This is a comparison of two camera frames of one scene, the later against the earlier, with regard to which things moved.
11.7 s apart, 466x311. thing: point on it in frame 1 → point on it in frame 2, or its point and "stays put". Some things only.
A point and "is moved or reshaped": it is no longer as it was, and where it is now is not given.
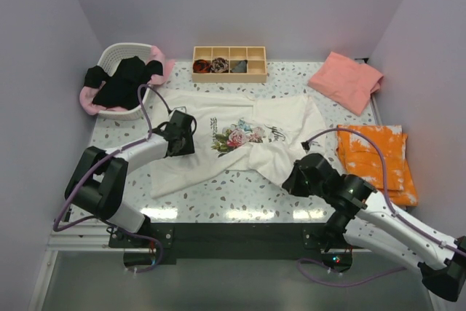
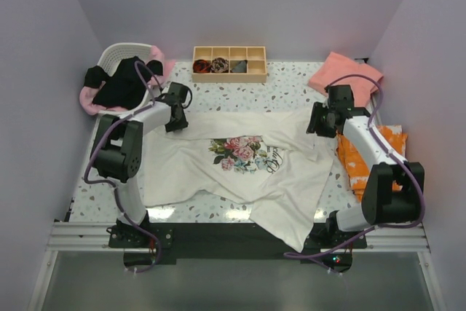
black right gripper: [290, 184] → [314, 126]
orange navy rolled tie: [202, 65] stays put
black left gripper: [188, 148] → [181, 124]
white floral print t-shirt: [263, 138] is moved or reshaped
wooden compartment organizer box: [228, 64] stays put
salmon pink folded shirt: [346, 81] stays put
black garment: [120, 87] stays put
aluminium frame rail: [79, 237] stays put
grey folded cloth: [241, 68] stays put
